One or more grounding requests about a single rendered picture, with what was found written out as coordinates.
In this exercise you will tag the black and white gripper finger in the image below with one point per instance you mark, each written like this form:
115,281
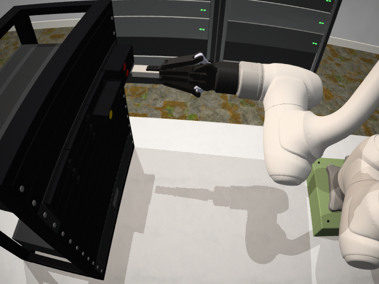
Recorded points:
178,66
183,83

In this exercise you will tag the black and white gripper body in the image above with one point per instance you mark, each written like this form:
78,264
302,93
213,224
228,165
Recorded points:
222,77

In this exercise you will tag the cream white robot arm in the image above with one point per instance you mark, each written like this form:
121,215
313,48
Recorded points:
294,138

